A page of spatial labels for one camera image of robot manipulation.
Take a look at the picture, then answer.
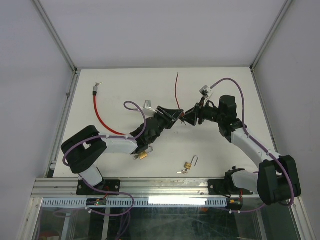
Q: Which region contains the right aluminium frame post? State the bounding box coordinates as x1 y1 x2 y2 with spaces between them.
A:
249 0 295 72

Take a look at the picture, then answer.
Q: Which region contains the left aluminium frame post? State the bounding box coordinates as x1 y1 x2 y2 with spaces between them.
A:
31 0 78 75

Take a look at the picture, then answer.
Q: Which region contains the black mounting plate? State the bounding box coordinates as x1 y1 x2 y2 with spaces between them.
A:
76 178 121 196
207 178 253 197

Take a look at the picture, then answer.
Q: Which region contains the medium brass padlock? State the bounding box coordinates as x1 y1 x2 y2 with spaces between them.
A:
133 146 154 160

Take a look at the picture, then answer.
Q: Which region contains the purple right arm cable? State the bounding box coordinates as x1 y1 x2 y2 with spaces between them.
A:
211 78 295 208

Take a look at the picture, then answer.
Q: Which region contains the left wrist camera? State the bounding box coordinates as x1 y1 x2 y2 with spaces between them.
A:
142 100 156 117

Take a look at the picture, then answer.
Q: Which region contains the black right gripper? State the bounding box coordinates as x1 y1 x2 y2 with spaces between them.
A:
179 97 224 126

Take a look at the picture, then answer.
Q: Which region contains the red thin-cable padlock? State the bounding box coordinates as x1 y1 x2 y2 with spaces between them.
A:
174 72 181 109

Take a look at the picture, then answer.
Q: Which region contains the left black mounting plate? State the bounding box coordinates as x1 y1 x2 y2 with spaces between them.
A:
76 178 121 196

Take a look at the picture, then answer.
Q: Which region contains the white slotted cable duct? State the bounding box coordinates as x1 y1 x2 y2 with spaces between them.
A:
42 196 227 209

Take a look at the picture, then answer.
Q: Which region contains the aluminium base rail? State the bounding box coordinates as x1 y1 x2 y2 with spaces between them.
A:
31 176 303 200

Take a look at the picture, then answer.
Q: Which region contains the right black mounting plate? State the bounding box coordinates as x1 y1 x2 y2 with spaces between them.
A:
207 178 253 197

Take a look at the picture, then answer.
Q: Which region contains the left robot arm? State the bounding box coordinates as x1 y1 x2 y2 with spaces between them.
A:
61 106 184 195

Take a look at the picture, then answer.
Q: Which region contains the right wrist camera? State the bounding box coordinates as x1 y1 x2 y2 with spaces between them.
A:
199 85 213 101

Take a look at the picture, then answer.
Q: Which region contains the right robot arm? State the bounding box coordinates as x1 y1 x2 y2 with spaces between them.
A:
182 95 302 206

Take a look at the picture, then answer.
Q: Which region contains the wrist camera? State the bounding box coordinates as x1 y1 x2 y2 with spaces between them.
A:
142 100 156 117
199 85 213 101

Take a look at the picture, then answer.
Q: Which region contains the thick red cable lock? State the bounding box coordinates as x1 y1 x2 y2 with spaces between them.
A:
92 81 127 136

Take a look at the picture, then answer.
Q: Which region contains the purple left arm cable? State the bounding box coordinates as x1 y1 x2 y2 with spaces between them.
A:
62 100 147 167

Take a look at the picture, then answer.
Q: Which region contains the small brass long-shackle padlock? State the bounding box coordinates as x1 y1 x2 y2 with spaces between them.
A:
176 155 199 175

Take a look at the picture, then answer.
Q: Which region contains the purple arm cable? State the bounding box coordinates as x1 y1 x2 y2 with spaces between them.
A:
62 100 147 167
211 78 295 208

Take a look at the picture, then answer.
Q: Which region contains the aluminium frame post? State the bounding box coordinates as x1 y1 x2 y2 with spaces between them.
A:
249 0 295 72
31 0 78 75

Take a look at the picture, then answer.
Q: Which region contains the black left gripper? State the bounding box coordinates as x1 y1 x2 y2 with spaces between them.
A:
148 106 183 144

